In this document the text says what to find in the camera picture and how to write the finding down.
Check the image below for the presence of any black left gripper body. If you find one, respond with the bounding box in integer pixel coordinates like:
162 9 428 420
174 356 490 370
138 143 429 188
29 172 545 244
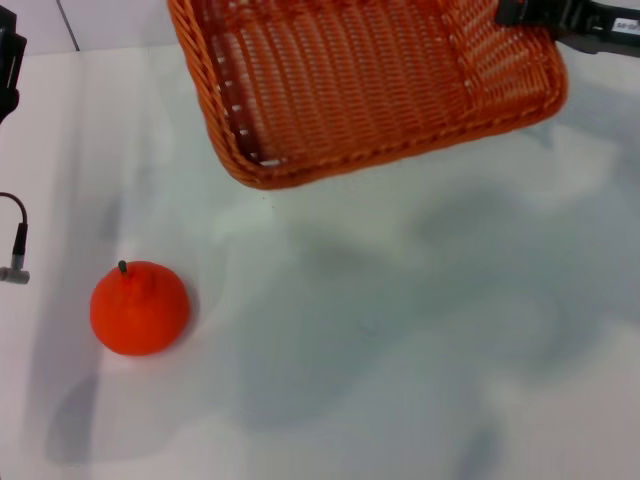
0 9 28 123

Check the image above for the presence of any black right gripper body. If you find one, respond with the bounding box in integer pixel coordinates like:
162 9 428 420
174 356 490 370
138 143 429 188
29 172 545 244
553 0 640 57

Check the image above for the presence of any orange woven wicker basket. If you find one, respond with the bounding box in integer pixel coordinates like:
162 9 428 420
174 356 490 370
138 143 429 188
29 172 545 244
166 0 570 191

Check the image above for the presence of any orange toy fruit with stem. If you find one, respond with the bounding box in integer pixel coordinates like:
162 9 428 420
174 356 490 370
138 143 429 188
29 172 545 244
89 259 191 357

